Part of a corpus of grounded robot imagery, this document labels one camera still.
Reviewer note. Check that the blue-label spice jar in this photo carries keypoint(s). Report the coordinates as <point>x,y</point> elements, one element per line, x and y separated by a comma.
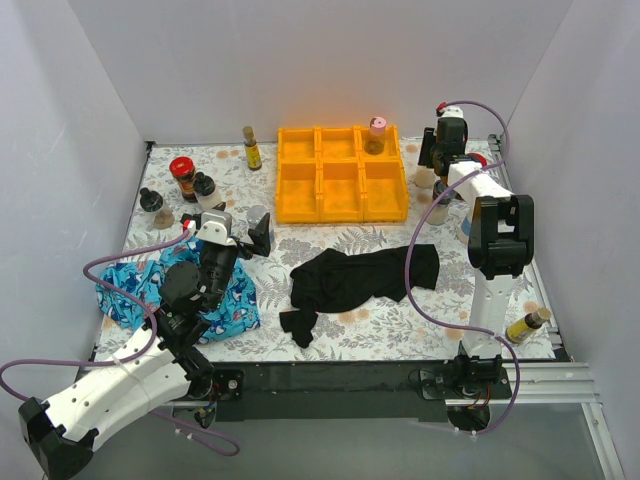
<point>463,231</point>
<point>255,214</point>

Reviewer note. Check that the yellow-lid spice shaker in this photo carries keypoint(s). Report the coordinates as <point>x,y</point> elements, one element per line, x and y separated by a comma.
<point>424,178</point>

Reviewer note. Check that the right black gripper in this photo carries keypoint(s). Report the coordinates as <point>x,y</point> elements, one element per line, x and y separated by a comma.
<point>428,148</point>

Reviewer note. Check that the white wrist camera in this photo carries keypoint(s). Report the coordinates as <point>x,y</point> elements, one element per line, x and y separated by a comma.
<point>445,110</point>
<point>213,226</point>

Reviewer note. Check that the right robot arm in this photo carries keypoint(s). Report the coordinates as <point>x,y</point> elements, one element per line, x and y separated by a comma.
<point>499,246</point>

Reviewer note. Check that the blue shark-print cloth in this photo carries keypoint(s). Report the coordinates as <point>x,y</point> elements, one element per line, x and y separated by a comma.
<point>237,314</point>

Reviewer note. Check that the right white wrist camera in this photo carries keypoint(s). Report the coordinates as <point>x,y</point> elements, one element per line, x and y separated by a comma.
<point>445,110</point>

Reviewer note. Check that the grey-lid spice shaker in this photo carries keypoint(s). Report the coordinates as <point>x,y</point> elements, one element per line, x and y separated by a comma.
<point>440,208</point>

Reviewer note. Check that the black-cap white bottle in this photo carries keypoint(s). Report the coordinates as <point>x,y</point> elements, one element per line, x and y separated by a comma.
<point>207,194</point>

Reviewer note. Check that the pink-lid spice shaker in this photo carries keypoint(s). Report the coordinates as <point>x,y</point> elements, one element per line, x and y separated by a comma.
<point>375,142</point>

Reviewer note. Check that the black cloth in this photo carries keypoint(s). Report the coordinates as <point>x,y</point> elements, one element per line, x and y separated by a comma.
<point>334,282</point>

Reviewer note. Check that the orange six-compartment bin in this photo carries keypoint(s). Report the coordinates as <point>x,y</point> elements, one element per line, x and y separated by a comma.
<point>324,175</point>

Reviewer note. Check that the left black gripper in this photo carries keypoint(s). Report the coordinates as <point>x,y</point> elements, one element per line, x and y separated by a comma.
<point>239,246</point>

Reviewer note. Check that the small yellow-label sauce bottle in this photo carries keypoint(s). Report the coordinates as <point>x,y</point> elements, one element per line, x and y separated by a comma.
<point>251,149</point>

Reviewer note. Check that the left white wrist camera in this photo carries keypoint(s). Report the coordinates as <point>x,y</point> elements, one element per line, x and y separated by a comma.
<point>213,226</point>

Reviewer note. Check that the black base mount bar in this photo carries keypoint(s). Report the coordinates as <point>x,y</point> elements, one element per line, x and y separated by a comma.
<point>338,390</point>

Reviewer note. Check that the left red-lid sauce jar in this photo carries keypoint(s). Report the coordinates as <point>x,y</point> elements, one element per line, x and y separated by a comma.
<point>183,171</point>

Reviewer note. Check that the red-lid sauce jar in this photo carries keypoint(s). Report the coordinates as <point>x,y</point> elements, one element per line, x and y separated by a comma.
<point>479,158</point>
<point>183,171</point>

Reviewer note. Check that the right red-lid sauce jar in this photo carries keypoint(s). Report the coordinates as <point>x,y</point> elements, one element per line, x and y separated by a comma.
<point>479,158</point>

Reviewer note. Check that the lying yellow-label bottle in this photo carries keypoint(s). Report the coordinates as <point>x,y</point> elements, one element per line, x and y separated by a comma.
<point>524,328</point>

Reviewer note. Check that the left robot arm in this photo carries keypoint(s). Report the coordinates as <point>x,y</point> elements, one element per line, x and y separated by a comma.
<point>159,362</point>

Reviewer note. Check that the small black-cap bottle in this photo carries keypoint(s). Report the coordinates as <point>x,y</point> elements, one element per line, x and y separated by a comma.
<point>156,209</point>

